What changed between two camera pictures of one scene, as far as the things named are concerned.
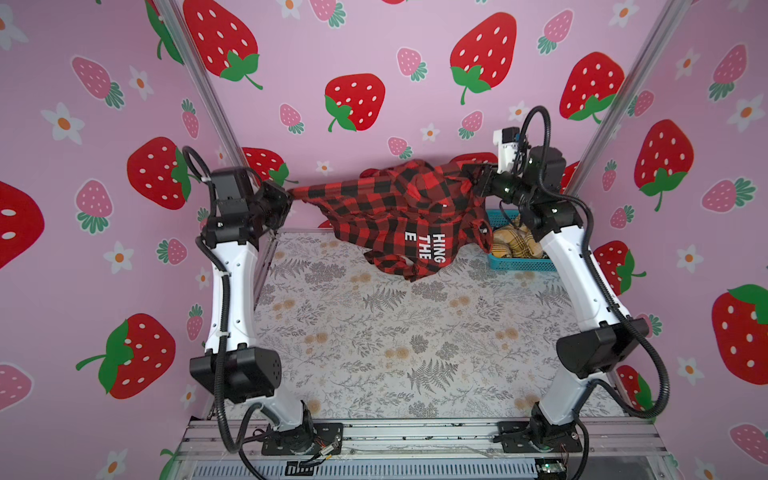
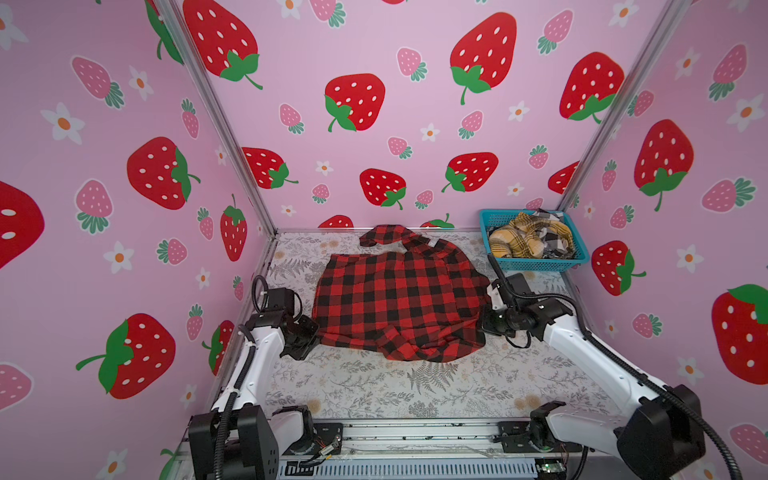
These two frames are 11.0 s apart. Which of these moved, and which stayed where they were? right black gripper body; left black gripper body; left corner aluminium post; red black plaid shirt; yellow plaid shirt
Moved: right black gripper body; red black plaid shirt; left black gripper body
Stayed: left corner aluminium post; yellow plaid shirt
